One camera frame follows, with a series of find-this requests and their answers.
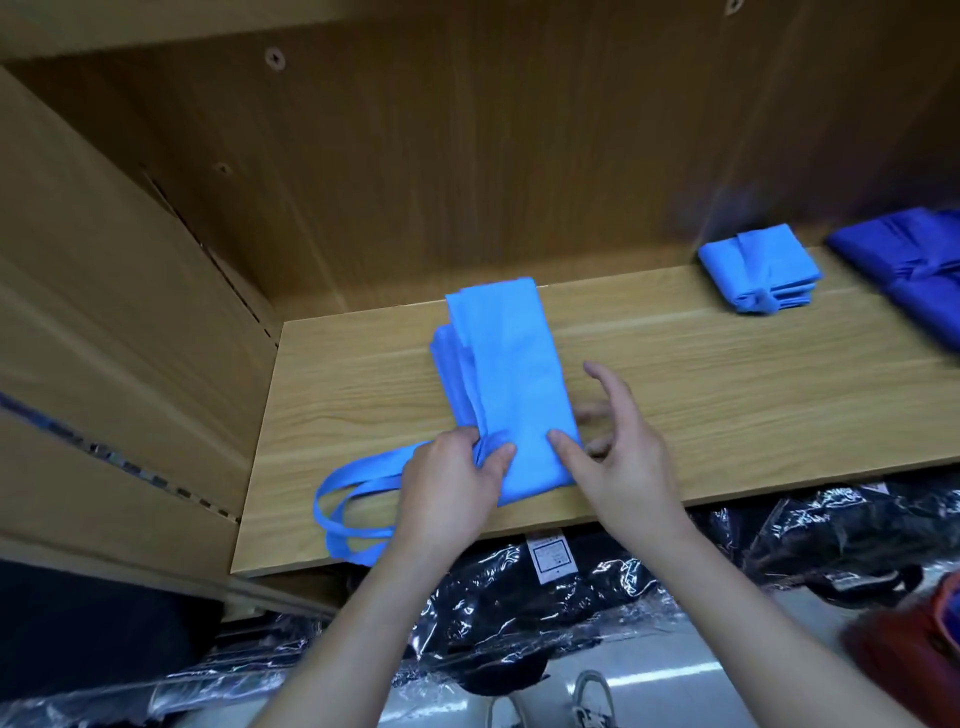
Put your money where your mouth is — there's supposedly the person's left hand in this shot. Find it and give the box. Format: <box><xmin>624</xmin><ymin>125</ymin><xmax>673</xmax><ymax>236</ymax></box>
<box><xmin>391</xmin><ymin>427</ymin><xmax>519</xmax><ymax>582</ymax></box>

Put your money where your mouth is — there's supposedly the person's right hand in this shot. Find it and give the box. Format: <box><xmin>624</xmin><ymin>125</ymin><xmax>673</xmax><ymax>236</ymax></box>
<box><xmin>546</xmin><ymin>360</ymin><xmax>696</xmax><ymax>560</ymax></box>

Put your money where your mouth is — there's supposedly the wooden shelf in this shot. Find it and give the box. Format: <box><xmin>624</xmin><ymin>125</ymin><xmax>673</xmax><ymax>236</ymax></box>
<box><xmin>0</xmin><ymin>0</ymin><xmax>960</xmax><ymax>620</ymax></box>

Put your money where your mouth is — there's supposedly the light blue non-woven bag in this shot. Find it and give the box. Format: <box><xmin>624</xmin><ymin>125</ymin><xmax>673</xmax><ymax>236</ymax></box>
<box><xmin>696</xmin><ymin>222</ymin><xmax>825</xmax><ymax>318</ymax></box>
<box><xmin>312</xmin><ymin>277</ymin><xmax>588</xmax><ymax>569</ymax></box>

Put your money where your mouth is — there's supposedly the red shopping basket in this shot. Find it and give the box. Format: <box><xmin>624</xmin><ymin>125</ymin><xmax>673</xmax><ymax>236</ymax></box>
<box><xmin>841</xmin><ymin>567</ymin><xmax>960</xmax><ymax>728</ymax></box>

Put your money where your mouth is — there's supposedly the person's right forearm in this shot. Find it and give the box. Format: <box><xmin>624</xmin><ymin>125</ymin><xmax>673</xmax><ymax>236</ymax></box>
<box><xmin>637</xmin><ymin>514</ymin><xmax>924</xmax><ymax>728</ymax></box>

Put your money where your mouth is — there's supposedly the person's left forearm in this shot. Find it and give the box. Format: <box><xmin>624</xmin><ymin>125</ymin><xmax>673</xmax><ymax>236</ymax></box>
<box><xmin>252</xmin><ymin>552</ymin><xmax>474</xmax><ymax>728</ymax></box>

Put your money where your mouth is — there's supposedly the person's right shoe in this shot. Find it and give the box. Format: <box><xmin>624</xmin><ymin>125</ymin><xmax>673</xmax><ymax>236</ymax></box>
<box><xmin>565</xmin><ymin>669</ymin><xmax>621</xmax><ymax>728</ymax></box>

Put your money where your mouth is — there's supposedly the black wrapped bag with tag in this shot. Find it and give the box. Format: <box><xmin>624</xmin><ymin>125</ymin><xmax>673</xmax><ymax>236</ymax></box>
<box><xmin>402</xmin><ymin>525</ymin><xmax>710</xmax><ymax>695</ymax></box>

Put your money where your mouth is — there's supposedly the white paper tag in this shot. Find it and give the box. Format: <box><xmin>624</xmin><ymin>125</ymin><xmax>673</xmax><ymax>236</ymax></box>
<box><xmin>525</xmin><ymin>532</ymin><xmax>582</xmax><ymax>587</ymax></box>

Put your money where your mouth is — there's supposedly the black plastic-wrapped bag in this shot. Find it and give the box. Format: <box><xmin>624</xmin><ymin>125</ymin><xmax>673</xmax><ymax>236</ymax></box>
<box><xmin>0</xmin><ymin>607</ymin><xmax>407</xmax><ymax>728</ymax></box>
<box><xmin>705</xmin><ymin>477</ymin><xmax>960</xmax><ymax>605</ymax></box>

